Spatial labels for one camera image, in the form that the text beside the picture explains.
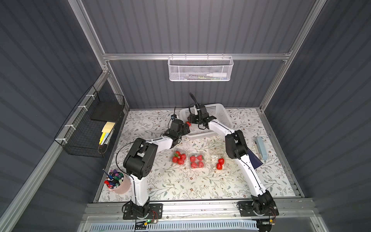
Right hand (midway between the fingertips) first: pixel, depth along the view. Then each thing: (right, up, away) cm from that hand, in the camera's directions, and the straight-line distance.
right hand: (191, 117), depth 110 cm
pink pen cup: (-39, -34, -38) cm, 64 cm away
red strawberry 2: (+16, -31, -23) cm, 42 cm away
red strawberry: (+18, -28, -21) cm, 40 cm away
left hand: (-3, -7, -13) cm, 15 cm away
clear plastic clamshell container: (+3, -29, -19) cm, 35 cm away
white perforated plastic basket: (+21, +5, +1) cm, 22 cm away
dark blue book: (+40, -29, -19) cm, 53 cm away
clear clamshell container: (-8, -27, -19) cm, 34 cm away
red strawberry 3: (-2, -5, -2) cm, 6 cm away
